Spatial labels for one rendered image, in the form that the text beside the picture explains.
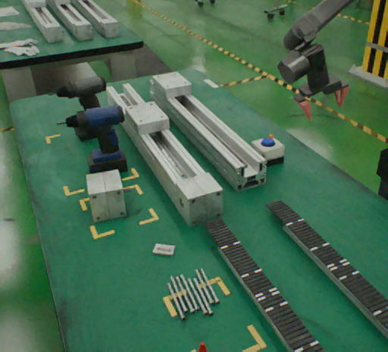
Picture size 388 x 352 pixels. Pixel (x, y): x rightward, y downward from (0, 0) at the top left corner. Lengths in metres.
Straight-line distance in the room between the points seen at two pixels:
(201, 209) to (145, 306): 0.30
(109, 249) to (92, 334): 0.25
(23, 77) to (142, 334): 2.12
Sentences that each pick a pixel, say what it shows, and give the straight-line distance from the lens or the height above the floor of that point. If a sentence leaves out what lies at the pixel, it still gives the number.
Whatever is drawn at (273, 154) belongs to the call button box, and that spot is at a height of 0.82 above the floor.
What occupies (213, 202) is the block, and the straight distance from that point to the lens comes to 1.16.
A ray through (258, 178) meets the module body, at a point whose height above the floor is 0.81.
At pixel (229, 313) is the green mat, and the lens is 0.98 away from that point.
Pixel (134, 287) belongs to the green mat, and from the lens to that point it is 1.04.
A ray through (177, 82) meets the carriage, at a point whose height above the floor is 0.90.
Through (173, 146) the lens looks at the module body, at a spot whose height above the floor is 0.86.
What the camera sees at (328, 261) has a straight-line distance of 1.06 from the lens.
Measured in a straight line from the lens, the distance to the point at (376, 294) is 1.02.
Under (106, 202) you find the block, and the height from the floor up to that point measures 0.84.
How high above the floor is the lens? 1.53
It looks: 31 degrees down
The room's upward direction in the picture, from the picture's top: 2 degrees counter-clockwise
